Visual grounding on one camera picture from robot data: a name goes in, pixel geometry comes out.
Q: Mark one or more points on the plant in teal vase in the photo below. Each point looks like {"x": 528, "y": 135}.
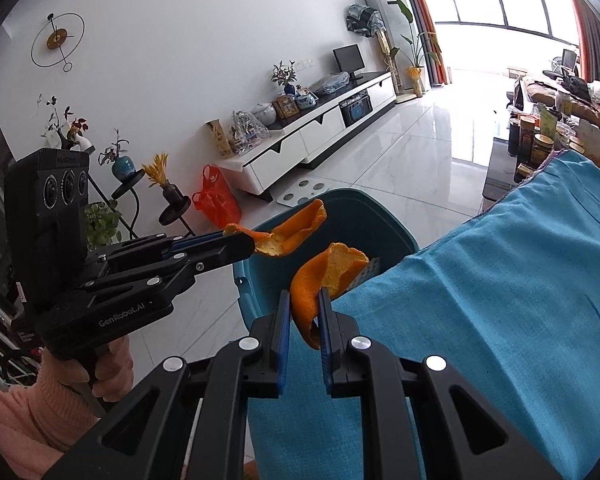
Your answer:
{"x": 122, "y": 167}

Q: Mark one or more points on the clear plastic bag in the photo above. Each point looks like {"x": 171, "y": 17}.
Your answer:
{"x": 330, "y": 84}

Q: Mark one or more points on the blue floral tablecloth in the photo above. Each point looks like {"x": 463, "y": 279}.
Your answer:
{"x": 480, "y": 335}

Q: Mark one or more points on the white ceramic jar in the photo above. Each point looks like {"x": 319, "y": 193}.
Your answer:
{"x": 265, "y": 114}

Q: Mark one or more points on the patterned carton box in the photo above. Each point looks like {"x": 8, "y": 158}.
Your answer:
{"x": 219, "y": 137}

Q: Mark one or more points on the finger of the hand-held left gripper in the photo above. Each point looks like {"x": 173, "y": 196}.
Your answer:
{"x": 200, "y": 242}
{"x": 220, "y": 255}

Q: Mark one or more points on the blue white ceramic bowl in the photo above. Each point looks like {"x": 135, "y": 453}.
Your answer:
{"x": 306, "y": 99}

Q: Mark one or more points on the plant in blue vase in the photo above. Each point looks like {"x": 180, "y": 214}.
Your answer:
{"x": 284, "y": 75}

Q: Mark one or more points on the brown paper bag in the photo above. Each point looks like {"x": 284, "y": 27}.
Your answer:
{"x": 592, "y": 142}

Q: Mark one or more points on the person's left hand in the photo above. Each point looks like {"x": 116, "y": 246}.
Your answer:
{"x": 115, "y": 370}

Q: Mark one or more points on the black office chair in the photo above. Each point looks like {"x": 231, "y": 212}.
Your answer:
{"x": 570, "y": 58}

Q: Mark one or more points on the white TV cabinet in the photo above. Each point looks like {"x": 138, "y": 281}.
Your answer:
{"x": 290, "y": 145}

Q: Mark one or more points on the branches in white vase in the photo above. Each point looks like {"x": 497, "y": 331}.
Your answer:
{"x": 77, "y": 140}

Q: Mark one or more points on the person's left forearm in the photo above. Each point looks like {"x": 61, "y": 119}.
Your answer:
{"x": 20, "y": 420}

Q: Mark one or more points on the amber lidded jar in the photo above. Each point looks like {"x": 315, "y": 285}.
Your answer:
{"x": 527, "y": 132}
{"x": 542, "y": 150}

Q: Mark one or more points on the yellow flowers in dark vase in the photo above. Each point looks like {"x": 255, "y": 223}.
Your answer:
{"x": 170, "y": 192}

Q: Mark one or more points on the framed picture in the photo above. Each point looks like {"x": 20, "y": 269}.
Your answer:
{"x": 285, "y": 107}

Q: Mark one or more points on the orange peel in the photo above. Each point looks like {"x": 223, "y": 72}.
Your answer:
{"x": 290, "y": 232}
{"x": 305, "y": 285}

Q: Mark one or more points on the round wall clock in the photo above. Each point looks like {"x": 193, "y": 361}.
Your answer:
{"x": 57, "y": 39}

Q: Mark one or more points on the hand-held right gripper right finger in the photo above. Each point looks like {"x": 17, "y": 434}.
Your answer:
{"x": 325, "y": 330}

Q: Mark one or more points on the tall leafy plant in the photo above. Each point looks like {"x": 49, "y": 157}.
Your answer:
{"x": 415, "y": 77}

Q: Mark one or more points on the dark coffee table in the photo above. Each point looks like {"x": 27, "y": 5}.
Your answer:
{"x": 497, "y": 170}

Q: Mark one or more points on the white floor scale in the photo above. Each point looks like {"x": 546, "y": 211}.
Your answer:
{"x": 302, "y": 191}

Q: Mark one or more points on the blue trash bin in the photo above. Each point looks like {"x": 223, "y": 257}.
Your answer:
{"x": 380, "y": 225}

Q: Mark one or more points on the black monitor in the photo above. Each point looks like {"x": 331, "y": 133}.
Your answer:
{"x": 348, "y": 58}

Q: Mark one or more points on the model in clear case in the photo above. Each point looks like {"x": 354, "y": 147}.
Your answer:
{"x": 247, "y": 132}

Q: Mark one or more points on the covered standing fan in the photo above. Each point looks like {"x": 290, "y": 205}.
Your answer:
{"x": 362, "y": 19}

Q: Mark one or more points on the green leafy plant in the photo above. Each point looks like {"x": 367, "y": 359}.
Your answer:
{"x": 102, "y": 222}

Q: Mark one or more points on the black plant stand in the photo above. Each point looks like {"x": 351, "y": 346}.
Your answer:
{"x": 177, "y": 212}

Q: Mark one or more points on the orange plastic bag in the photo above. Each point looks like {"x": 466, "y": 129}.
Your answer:
{"x": 215, "y": 200}

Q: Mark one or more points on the large window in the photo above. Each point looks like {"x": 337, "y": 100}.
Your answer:
{"x": 480, "y": 0}

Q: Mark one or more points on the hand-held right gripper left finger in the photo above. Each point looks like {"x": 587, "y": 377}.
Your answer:
{"x": 282, "y": 330}

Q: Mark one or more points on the black bag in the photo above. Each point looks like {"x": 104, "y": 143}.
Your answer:
{"x": 577, "y": 89}

